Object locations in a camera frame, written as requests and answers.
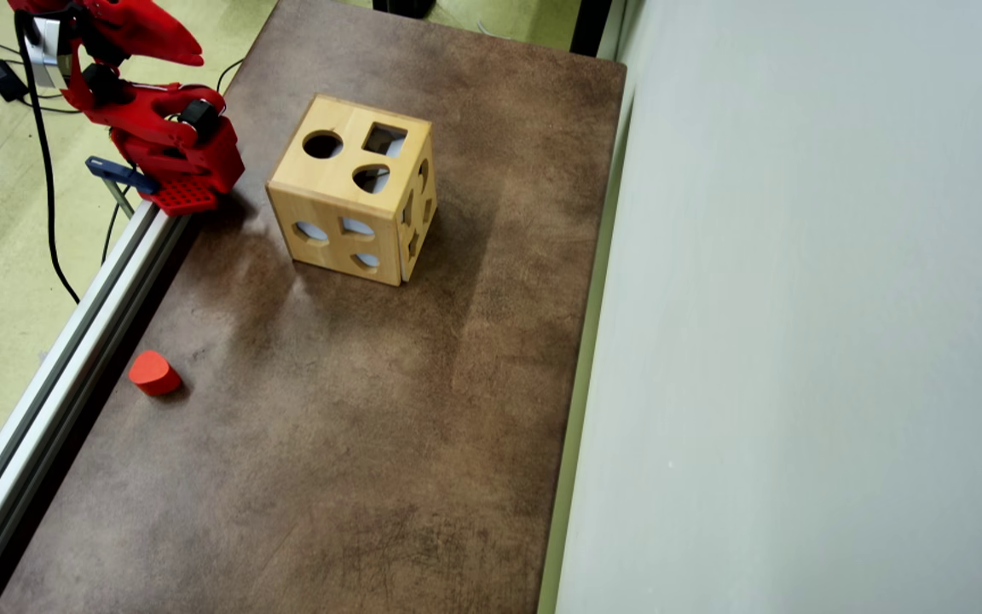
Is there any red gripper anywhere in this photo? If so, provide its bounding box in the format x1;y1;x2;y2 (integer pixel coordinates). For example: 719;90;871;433
7;0;205;67

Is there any wooden shape sorter box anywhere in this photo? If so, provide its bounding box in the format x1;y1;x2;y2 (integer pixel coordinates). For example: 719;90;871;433
266;94;438;287

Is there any blue clamp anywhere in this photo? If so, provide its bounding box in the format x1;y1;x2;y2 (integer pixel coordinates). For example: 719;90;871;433
86;156;159;218

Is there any black power adapter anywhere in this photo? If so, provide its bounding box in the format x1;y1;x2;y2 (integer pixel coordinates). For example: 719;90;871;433
0;60;30;103

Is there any black object on floor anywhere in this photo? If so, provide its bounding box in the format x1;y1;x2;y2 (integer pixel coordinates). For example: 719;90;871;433
372;0;438;20

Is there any red rounded triangle block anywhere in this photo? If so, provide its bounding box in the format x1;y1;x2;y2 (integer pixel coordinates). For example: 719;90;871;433
129;350;183;397

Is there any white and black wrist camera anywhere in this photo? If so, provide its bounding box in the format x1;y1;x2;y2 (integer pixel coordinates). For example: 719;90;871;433
31;17;71;90

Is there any black cable under rail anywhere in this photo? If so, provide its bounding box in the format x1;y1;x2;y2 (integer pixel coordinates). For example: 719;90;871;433
99;203;122;269

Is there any thick black camera cable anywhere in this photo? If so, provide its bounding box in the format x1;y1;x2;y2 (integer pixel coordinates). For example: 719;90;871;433
14;10;83;305

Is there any aluminium profile rail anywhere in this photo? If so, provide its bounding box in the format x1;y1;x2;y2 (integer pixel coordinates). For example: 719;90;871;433
0;200;195;614

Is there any dark vertical post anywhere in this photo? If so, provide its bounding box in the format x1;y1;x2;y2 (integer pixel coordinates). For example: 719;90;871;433
570;0;613;59

